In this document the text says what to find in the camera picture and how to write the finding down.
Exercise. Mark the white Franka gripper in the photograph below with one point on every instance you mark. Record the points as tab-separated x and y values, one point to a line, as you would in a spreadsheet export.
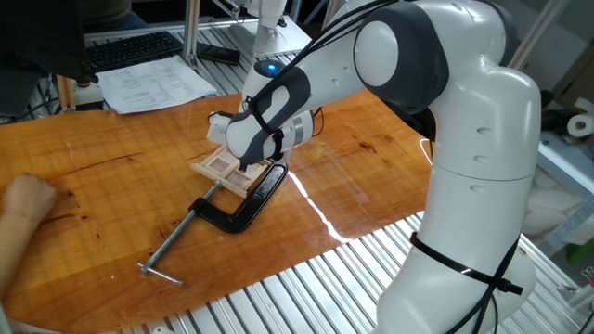
218	130

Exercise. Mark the miniature wooden sliding window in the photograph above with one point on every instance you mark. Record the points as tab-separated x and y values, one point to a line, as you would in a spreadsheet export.
223	171

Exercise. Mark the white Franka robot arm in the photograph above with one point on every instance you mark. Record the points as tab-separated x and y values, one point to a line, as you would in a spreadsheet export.
482	153

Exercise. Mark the bare person hand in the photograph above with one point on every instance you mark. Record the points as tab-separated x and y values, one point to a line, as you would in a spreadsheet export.
29	197

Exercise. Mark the black C-clamp with steel screw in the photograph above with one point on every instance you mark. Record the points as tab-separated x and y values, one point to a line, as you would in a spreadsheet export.
260	195

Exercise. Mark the black phone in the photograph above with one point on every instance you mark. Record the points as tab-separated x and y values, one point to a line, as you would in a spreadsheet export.
218	53

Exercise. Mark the printed white paper sheets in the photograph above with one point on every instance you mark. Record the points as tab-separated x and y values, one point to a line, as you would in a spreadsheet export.
153	86

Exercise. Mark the glossy wood-grain mat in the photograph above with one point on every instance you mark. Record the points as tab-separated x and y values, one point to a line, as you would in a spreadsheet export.
116	213

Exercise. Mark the black computer keyboard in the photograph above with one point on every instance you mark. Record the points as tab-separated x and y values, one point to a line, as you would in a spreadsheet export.
130	48

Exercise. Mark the wooden slat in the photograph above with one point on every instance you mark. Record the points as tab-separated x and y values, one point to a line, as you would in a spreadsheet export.
65	93

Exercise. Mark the seated person dark clothes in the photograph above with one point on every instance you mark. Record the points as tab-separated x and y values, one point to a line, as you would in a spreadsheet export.
111	14

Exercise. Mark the black computer monitor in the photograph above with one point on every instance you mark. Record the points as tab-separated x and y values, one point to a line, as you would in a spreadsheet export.
37	37

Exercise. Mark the white plastic bags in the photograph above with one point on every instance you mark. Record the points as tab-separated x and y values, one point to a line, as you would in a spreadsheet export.
557	209

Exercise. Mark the white toilet paper roll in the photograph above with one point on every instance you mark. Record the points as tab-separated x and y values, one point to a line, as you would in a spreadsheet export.
581	125

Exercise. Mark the white camera stand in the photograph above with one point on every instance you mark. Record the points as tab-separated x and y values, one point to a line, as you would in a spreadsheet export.
271	32

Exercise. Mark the aluminium profile post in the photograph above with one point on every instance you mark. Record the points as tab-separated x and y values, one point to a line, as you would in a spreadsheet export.
190	32

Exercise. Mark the grey metal shelf frame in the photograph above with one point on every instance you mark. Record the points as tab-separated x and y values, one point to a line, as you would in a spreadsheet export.
568	185

